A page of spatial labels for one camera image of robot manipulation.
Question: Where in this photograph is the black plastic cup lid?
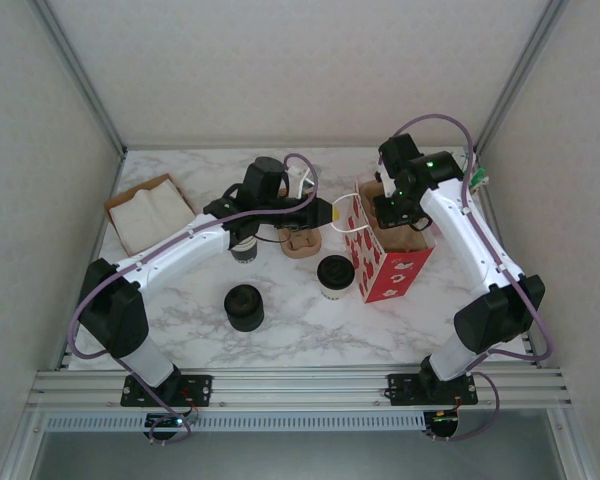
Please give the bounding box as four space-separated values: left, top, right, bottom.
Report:
316 254 355 291

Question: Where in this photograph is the white paper coffee cup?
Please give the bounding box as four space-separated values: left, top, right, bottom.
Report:
320 282 354 303

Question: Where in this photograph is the red white paper gift bag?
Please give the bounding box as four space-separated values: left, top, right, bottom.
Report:
329 177 437 305

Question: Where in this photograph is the black plastic lid stack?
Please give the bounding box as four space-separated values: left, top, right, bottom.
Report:
223 282 264 332

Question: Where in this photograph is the white paper cup stack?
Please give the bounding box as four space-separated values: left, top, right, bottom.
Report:
228 233 260 265

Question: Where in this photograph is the brown cardboard napkin tray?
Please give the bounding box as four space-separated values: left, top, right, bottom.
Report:
103 173 199 257

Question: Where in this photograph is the white paper napkin stack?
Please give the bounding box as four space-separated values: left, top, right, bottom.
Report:
108 180 196 254

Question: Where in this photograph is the aluminium frame rail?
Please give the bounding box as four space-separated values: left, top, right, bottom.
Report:
477 149 539 369
57 149 127 372

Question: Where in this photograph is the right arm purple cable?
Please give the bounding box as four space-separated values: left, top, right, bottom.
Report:
392 113 554 444

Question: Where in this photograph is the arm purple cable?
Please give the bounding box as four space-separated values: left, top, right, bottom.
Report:
392 113 554 444
68 153 319 446

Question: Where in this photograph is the aluminium frame post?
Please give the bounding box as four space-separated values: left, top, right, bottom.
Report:
472 0 574 154
29 0 129 156

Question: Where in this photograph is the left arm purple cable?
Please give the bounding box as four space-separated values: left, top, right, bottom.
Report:
68 153 319 446

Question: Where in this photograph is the wide aluminium mounting rail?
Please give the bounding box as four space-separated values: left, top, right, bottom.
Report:
27 367 574 411

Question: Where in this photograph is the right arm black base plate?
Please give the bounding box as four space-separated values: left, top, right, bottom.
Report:
387 372 480 407

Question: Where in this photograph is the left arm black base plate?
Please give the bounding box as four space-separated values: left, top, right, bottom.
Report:
119 373 214 407

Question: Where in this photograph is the grey slotted cable duct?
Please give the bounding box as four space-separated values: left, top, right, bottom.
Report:
44 412 427 432

